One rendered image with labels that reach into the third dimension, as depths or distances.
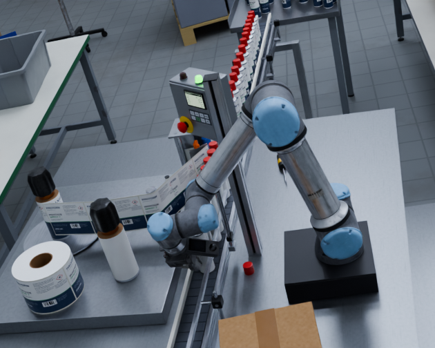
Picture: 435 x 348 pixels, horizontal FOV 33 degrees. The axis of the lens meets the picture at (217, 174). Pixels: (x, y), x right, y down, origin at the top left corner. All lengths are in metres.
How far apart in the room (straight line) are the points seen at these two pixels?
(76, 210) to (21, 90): 1.66
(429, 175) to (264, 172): 1.51
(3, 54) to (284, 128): 3.12
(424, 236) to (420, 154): 1.96
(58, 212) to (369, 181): 1.14
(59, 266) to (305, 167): 0.90
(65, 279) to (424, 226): 1.19
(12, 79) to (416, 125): 2.41
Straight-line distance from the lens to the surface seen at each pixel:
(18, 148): 3.82
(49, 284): 2.44
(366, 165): 2.85
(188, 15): 6.50
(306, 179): 1.98
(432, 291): 2.28
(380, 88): 5.18
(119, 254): 2.43
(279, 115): 1.86
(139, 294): 2.43
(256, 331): 1.83
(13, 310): 2.60
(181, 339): 2.23
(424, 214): 2.57
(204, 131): 2.29
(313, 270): 2.29
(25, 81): 4.20
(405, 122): 4.74
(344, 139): 3.04
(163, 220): 2.06
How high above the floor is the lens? 2.39
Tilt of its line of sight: 31 degrees down
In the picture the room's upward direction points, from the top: 15 degrees counter-clockwise
